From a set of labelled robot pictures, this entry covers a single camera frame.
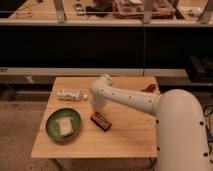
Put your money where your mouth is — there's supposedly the brown rectangular eraser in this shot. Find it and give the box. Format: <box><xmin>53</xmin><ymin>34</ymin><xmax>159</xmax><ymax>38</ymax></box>
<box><xmin>90</xmin><ymin>113</ymin><xmax>112</xmax><ymax>131</ymax></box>

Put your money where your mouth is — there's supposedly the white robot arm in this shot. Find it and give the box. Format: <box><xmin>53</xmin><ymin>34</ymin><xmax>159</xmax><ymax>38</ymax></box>
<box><xmin>89</xmin><ymin>74</ymin><xmax>211</xmax><ymax>171</ymax></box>

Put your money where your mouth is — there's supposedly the white plastic bottle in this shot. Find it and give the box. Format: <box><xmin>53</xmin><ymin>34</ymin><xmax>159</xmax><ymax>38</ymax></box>
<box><xmin>57</xmin><ymin>89</ymin><xmax>88</xmax><ymax>101</ymax></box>

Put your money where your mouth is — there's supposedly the white sponge in bowl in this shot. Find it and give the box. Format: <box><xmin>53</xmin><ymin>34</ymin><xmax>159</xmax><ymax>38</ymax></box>
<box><xmin>57</xmin><ymin>117</ymin><xmax>73</xmax><ymax>137</ymax></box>

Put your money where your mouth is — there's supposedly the green round bowl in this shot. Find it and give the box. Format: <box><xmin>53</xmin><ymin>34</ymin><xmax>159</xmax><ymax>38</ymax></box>
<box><xmin>45</xmin><ymin>108</ymin><xmax>81</xmax><ymax>142</ymax></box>

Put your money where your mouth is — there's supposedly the black object on shelf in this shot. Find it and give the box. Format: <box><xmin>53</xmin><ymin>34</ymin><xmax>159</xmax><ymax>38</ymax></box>
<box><xmin>86</xmin><ymin>3</ymin><xmax>112</xmax><ymax>17</ymax></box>

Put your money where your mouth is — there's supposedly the red tray on shelf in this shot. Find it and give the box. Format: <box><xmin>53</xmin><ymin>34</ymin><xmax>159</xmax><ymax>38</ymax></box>
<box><xmin>113</xmin><ymin>0</ymin><xmax>175</xmax><ymax>19</ymax></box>

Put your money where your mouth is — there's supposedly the wooden shelf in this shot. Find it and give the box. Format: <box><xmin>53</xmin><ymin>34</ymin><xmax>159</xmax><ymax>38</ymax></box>
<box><xmin>0</xmin><ymin>0</ymin><xmax>213</xmax><ymax>27</ymax></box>

